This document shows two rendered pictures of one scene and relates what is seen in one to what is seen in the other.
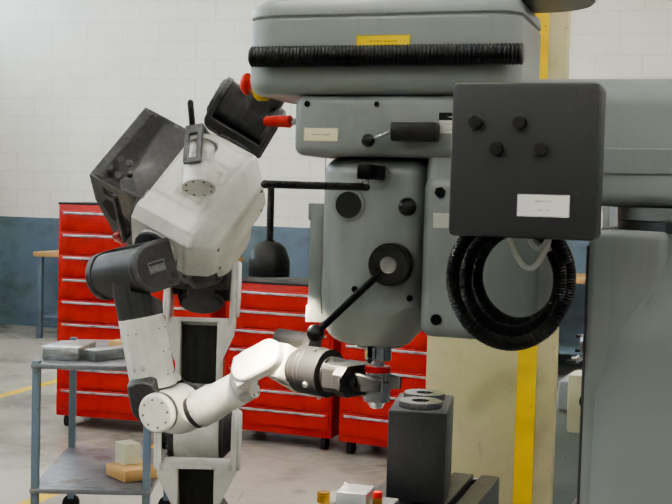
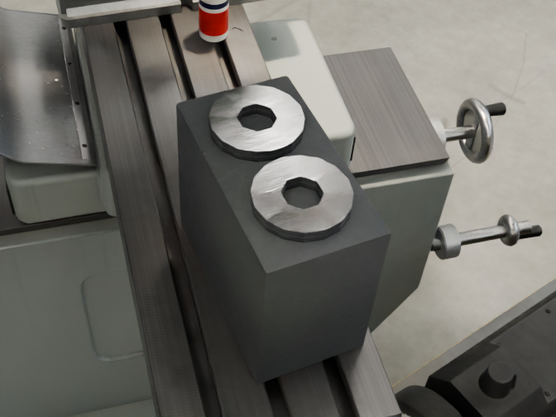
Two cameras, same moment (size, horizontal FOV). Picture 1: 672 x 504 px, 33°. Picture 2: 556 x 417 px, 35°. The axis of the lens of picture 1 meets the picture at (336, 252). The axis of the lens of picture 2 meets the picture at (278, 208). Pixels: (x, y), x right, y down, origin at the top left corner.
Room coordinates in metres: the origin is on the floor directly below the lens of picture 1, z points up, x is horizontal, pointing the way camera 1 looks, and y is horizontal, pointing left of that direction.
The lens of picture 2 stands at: (2.85, -0.52, 1.71)
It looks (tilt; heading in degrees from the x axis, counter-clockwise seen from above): 50 degrees down; 143
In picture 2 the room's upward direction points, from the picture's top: 5 degrees clockwise
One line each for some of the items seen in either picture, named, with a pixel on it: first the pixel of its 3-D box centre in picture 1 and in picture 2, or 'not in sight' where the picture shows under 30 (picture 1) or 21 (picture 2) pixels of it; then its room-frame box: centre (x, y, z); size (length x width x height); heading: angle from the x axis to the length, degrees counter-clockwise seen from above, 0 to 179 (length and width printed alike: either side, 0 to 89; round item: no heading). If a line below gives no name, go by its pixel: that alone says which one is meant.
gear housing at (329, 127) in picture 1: (408, 130); not in sight; (1.98, -0.12, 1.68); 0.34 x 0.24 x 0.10; 72
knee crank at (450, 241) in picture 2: not in sight; (487, 233); (2.29, 0.38, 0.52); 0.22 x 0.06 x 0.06; 72
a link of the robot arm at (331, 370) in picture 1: (337, 376); not in sight; (2.05, -0.01, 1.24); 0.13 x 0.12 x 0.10; 139
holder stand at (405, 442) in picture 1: (420, 442); (273, 223); (2.42, -0.19, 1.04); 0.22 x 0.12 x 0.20; 171
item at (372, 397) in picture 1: (377, 386); not in sight; (1.99, -0.08, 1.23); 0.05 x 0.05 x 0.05
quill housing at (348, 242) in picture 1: (383, 251); not in sight; (1.99, -0.08, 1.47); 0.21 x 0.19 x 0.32; 162
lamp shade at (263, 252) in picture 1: (269, 258); not in sight; (1.98, 0.12, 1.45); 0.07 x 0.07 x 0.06
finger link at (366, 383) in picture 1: (365, 384); not in sight; (1.97, -0.06, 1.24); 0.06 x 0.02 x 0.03; 49
